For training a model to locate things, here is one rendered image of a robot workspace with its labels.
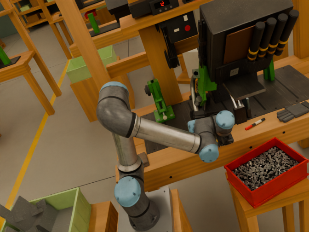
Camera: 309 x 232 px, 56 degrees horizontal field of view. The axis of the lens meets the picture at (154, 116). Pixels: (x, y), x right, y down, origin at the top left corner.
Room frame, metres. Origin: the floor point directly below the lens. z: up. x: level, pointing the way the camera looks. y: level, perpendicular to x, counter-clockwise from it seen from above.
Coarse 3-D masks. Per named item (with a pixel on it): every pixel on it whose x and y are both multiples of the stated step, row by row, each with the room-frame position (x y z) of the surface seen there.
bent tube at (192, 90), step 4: (192, 72) 1.49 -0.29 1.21; (196, 72) 1.50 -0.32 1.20; (192, 76) 1.51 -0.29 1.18; (196, 76) 1.48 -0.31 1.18; (192, 80) 1.53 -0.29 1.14; (192, 84) 1.54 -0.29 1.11; (192, 88) 1.54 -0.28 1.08; (192, 92) 1.53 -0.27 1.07; (192, 96) 1.51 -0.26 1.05; (192, 100) 1.50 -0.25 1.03; (196, 108) 1.45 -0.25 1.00
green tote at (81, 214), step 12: (60, 192) 1.21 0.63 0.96; (72, 192) 1.20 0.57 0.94; (60, 204) 1.21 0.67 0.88; (72, 204) 1.21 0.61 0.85; (84, 204) 1.15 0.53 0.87; (72, 216) 1.02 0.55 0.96; (84, 216) 1.09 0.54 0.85; (12, 228) 1.15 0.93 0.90; (72, 228) 0.95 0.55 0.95; (84, 228) 1.03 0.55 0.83
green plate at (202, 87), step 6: (204, 66) 1.39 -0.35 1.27; (204, 72) 1.39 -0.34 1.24; (198, 78) 1.50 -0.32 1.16; (204, 78) 1.39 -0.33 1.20; (198, 84) 1.50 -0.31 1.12; (204, 84) 1.39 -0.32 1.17; (210, 84) 1.40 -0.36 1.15; (216, 84) 1.40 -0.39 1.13; (198, 90) 1.49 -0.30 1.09; (204, 90) 1.39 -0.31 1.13; (210, 90) 1.40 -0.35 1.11
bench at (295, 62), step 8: (280, 64) 1.75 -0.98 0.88; (288, 64) 1.71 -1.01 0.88; (296, 64) 1.68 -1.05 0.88; (304, 64) 1.64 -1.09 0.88; (304, 72) 1.56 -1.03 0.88; (184, 96) 1.82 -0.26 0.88; (152, 104) 1.87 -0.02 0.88; (136, 112) 1.85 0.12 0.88; (144, 112) 1.81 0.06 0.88; (136, 144) 1.48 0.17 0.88; (144, 144) 1.45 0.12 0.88; (304, 144) 1.72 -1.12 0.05
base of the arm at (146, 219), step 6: (150, 204) 0.90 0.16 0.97; (156, 204) 0.94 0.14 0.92; (150, 210) 0.88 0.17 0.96; (156, 210) 0.90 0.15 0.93; (132, 216) 0.87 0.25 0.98; (138, 216) 0.86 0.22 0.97; (144, 216) 0.86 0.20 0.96; (150, 216) 0.87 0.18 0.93; (156, 216) 0.87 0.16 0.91; (132, 222) 0.89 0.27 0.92; (138, 222) 0.86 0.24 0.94; (144, 222) 0.85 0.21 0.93; (150, 222) 0.85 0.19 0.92; (156, 222) 0.86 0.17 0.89; (138, 228) 0.85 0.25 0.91; (144, 228) 0.84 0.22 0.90; (150, 228) 0.84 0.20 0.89
